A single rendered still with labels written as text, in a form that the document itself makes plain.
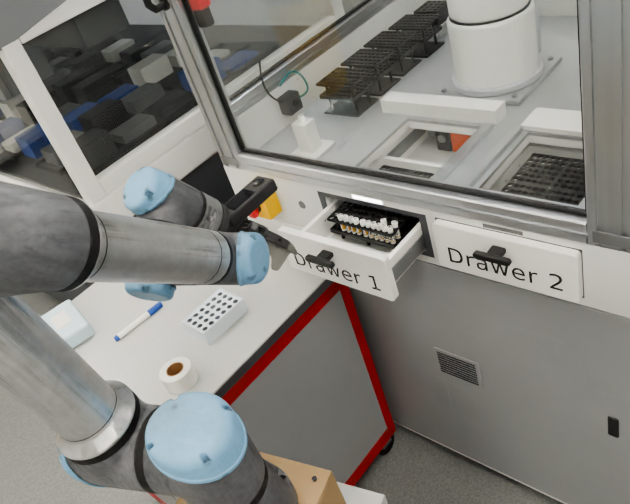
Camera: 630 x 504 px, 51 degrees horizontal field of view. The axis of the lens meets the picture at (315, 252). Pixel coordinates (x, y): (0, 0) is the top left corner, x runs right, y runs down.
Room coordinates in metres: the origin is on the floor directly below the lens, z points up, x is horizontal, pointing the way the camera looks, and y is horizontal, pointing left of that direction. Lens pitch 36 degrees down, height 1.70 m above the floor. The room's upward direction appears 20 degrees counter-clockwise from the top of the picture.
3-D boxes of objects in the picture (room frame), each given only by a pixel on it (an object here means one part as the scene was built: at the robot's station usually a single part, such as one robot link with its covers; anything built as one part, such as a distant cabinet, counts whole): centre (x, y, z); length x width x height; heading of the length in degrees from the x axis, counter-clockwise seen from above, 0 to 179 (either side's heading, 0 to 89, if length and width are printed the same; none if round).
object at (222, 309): (1.18, 0.26, 0.78); 0.12 x 0.08 x 0.04; 126
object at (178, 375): (1.03, 0.35, 0.78); 0.07 x 0.07 x 0.04
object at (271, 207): (1.43, 0.08, 0.88); 0.07 x 0.05 x 0.07; 38
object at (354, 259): (1.10, -0.03, 0.87); 0.29 x 0.02 x 0.11; 38
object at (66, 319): (1.34, 0.64, 0.78); 0.15 x 0.10 x 0.04; 26
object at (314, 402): (1.31, 0.36, 0.38); 0.62 x 0.58 x 0.76; 38
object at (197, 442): (0.59, 0.23, 1.03); 0.13 x 0.12 x 0.14; 61
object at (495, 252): (0.91, -0.31, 0.91); 0.07 x 0.04 x 0.01; 38
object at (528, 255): (0.93, -0.33, 0.87); 0.29 x 0.02 x 0.11; 38
